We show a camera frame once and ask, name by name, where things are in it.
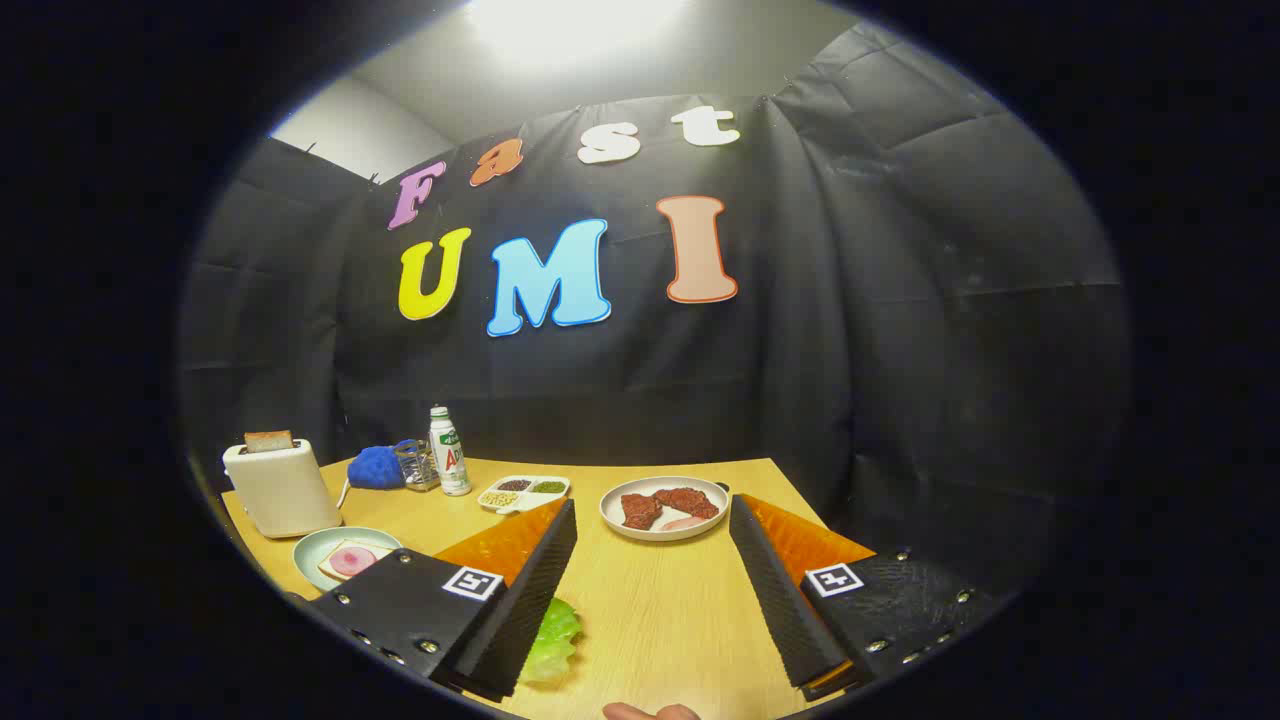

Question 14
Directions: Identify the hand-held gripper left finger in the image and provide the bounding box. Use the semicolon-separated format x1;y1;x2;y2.
305;498;579;703

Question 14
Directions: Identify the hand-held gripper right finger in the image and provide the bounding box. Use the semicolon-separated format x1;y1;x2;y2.
728;493;1001;701

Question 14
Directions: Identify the green lettuce leaf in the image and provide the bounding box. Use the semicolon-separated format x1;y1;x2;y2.
518;597;584;686

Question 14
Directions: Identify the white divided dish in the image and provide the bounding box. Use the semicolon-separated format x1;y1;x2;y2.
476;474;572;516

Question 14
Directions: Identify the white plate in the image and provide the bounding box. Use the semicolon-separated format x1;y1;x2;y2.
599;476;731;543

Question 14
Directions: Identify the white bottle with green cap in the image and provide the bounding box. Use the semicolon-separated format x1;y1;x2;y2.
429;405;473;497

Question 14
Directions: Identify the white bread slice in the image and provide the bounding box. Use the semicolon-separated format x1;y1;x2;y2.
318;540;394;583

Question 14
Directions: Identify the blue cloth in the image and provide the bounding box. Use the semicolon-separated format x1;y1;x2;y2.
347;443;421;491

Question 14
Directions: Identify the pale green plate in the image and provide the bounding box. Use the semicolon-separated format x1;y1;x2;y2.
292;526;403;593

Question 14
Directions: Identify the white toaster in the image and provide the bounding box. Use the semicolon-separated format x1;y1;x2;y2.
222;438;344;539

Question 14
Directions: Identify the wire mesh utensil basket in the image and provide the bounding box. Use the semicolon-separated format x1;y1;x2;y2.
395;438;441;492

